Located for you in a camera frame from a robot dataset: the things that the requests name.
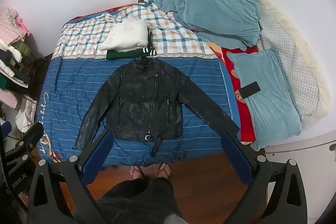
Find red printed sheet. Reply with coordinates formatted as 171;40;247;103
207;42;260;144

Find black phone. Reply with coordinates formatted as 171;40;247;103
240;81;261;100

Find dark green striped-trim garment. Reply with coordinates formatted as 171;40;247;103
106;27;157;60

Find person's sandalled foot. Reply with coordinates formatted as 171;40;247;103
129;165;144;180
157;162;172;179

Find teal pillow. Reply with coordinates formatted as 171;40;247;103
227;48;302;151

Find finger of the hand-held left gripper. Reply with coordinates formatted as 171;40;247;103
12;122;45;155
0;120;11;142

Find white quilted mattress pad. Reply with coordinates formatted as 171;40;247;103
259;1;323;119

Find cream mattress edge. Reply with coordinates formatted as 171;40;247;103
260;0;331;119

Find dark wooden stand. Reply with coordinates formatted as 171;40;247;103
26;57;51;98

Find black leather jacket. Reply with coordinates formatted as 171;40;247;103
75;58;240;157

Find white fluffy garment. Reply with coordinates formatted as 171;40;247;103
100;19;149;51

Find pile of clothes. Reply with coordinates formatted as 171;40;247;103
0;6;36;109

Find person's left sandalled foot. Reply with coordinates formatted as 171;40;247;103
129;165;144;180

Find person's right sandalled foot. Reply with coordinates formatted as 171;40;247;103
157;162;172;179

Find white cabinet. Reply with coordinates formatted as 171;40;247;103
264;130;336;214

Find blue striped plaid bedsheet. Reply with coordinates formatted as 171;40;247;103
35;0;242;167

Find person's dark trousers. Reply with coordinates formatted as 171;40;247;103
96;178;184;224

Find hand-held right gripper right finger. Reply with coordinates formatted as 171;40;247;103
221;131;308;224

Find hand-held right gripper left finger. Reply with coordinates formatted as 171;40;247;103
26;130;114;224

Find white tote bag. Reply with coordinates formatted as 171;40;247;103
16;97;37;132

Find teal blanket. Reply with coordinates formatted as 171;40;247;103
147;0;263;51

